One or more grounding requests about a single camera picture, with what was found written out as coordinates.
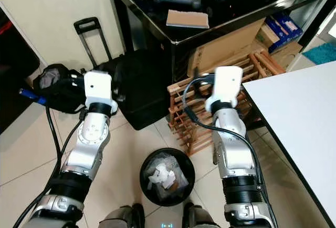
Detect white crumpled paper trash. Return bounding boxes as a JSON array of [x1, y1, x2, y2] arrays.
[[147, 164, 176, 190]]

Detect black round rubbish bin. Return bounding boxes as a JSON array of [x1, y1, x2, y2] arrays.
[[139, 147, 196, 206]]

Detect small black open bag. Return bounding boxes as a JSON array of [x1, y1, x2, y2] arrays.
[[33, 63, 91, 114]]

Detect flat brown cardboard box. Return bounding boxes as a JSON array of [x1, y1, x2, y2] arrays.
[[186, 18, 266, 77]]

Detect wooden slatted rack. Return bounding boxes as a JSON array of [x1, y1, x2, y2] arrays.
[[167, 49, 287, 156]]

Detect brown notebook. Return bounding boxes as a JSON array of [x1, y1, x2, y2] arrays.
[[165, 9, 211, 29]]

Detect black trolley suitcase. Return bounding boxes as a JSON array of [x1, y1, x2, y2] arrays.
[[73, 17, 172, 131]]

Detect dark cabinet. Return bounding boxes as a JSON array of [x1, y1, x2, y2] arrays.
[[0, 6, 40, 135]]

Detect black glossy table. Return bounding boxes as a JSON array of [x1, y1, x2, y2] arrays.
[[104, 0, 336, 79]]

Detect blue printed carton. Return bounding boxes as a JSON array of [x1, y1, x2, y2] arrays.
[[264, 12, 304, 53]]

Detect white table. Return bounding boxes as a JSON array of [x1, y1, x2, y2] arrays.
[[241, 60, 336, 226]]

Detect teal floor mat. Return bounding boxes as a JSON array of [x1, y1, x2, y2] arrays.
[[301, 41, 336, 66]]

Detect robot right leg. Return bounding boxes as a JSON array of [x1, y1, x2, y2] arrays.
[[181, 202, 219, 228]]

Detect robot leg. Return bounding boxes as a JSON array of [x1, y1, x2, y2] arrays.
[[181, 202, 219, 228], [100, 204, 145, 228]]

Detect robot left leg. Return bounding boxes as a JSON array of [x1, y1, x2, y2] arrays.
[[100, 204, 145, 228]]

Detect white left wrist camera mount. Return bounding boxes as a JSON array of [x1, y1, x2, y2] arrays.
[[83, 70, 119, 114]]

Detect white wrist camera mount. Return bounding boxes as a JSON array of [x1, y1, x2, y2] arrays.
[[83, 70, 119, 114], [205, 66, 244, 114]]

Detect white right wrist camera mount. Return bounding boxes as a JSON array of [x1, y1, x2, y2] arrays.
[[205, 66, 244, 114]]

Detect blue stick handle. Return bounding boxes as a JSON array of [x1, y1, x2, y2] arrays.
[[18, 87, 48, 106]]

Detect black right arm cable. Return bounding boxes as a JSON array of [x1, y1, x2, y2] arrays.
[[182, 75, 279, 228]]

